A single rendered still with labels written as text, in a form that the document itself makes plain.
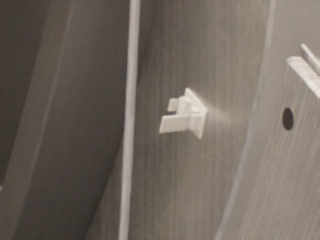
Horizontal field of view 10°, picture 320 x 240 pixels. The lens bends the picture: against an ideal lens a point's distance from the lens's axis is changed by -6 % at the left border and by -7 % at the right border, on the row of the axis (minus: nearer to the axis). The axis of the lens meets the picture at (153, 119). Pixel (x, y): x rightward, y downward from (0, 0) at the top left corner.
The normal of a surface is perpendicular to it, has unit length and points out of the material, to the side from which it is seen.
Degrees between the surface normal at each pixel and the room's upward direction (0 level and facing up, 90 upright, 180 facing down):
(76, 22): 112
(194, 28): 90
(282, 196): 90
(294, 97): 90
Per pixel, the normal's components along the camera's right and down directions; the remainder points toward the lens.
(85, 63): 0.43, 0.51
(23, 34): 0.44, -0.32
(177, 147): -0.88, 0.04
